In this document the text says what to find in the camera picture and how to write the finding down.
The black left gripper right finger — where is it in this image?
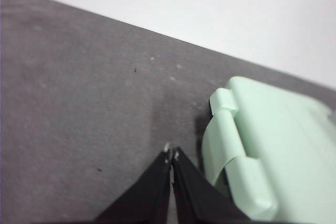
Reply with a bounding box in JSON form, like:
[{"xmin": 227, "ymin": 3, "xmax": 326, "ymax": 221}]
[{"xmin": 172, "ymin": 147, "xmax": 250, "ymax": 224}]

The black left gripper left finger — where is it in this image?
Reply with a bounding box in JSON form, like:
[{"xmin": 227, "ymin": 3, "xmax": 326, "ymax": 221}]
[{"xmin": 93, "ymin": 150, "xmax": 173, "ymax": 224}]

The mint green cooker base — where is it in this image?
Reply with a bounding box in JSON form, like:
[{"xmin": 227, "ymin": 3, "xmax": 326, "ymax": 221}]
[{"xmin": 201, "ymin": 115, "xmax": 232, "ymax": 190}]

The mint green hinged griddle cover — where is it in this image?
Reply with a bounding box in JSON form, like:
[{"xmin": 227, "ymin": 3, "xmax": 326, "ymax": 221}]
[{"xmin": 209, "ymin": 76, "xmax": 336, "ymax": 221}]

